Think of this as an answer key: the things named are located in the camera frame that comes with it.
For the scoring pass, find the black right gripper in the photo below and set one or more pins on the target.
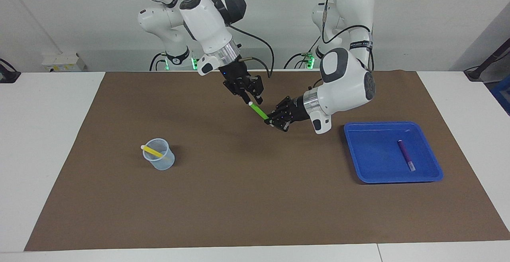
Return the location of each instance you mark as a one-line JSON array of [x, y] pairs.
[[237, 76]]

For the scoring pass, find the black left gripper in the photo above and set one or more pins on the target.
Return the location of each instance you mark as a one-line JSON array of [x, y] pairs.
[[299, 110]]

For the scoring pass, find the green marker pen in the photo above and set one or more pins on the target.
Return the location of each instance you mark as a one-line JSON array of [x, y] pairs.
[[259, 111]]

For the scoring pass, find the yellow marker pen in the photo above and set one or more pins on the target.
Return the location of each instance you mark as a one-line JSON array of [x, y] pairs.
[[153, 151]]

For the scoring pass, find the purple marker pen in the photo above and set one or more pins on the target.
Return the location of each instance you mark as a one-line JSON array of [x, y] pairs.
[[406, 154]]

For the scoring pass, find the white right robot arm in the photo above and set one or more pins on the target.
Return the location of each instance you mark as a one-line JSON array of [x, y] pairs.
[[207, 22]]

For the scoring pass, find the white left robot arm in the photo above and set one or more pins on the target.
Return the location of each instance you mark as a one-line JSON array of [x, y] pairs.
[[346, 86]]

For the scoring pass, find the brown table mat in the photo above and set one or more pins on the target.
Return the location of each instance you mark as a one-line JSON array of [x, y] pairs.
[[255, 198]]

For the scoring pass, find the blue plastic tray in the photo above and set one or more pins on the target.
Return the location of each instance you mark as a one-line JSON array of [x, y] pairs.
[[366, 158]]

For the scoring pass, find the translucent plastic cup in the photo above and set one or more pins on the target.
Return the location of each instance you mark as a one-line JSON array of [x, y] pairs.
[[161, 163]]

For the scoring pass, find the white power strip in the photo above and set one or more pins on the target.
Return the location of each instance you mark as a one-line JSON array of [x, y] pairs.
[[63, 62]]

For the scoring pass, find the blue crate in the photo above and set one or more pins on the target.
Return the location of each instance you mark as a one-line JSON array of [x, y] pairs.
[[503, 94]]

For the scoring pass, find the black camera stand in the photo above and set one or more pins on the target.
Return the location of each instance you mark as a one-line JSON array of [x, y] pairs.
[[488, 60]]

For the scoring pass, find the black clamp mount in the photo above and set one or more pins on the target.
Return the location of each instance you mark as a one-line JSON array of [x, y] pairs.
[[8, 76]]

